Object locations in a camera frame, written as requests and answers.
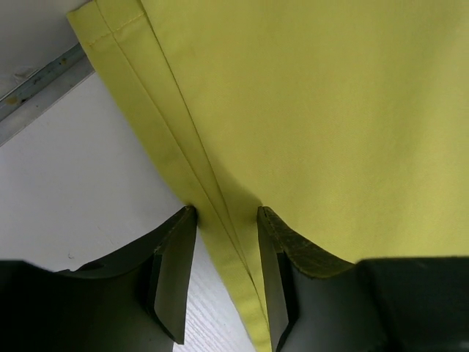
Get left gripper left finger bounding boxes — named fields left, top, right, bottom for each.
left=1, top=206, right=197, bottom=351

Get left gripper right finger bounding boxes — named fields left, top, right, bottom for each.
left=257, top=207, right=468, bottom=351

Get yellow trousers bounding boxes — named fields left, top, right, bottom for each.
left=67, top=1, right=468, bottom=351

